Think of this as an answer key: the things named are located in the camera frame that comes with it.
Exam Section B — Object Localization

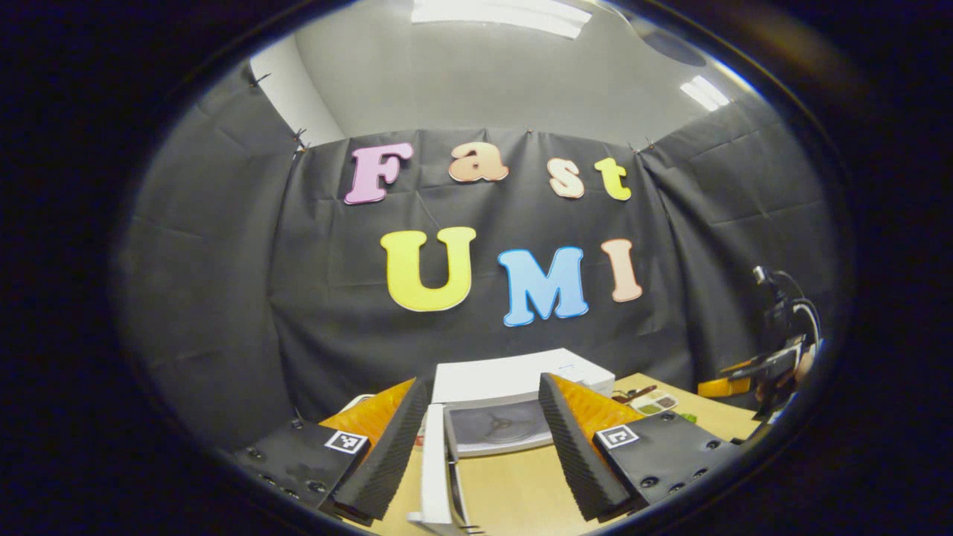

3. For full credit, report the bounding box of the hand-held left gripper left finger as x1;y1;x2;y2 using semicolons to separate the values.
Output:
231;377;431;522

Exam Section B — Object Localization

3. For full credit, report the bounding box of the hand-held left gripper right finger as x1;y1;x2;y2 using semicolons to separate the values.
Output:
538;371;741;523

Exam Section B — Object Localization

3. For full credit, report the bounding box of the white microwave oven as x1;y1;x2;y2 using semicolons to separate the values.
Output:
407;348;617;536

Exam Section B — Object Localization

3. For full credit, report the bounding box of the white compartment dish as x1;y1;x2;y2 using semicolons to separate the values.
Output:
628;390;680;417

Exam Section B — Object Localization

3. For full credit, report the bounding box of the black backdrop cloth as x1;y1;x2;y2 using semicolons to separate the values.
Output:
119;63;846;455

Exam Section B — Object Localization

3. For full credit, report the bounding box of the small ceiling light panel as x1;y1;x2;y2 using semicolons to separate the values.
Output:
679;74;732;112

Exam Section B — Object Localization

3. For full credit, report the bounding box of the large ceiling light panel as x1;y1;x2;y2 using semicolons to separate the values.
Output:
411;0;593;39

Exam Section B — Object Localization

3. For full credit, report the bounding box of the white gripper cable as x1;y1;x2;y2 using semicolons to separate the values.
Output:
791;296;824;347

